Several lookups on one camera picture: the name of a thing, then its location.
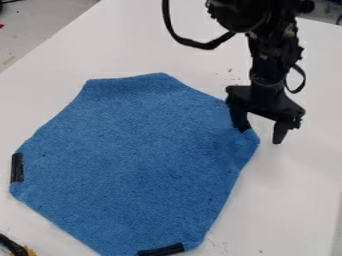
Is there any blue cloth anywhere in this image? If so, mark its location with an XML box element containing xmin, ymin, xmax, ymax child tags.
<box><xmin>8</xmin><ymin>72</ymin><xmax>262</xmax><ymax>256</ymax></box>

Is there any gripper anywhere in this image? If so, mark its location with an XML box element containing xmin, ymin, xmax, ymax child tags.
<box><xmin>224</xmin><ymin>77</ymin><xmax>308</xmax><ymax>145</ymax></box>

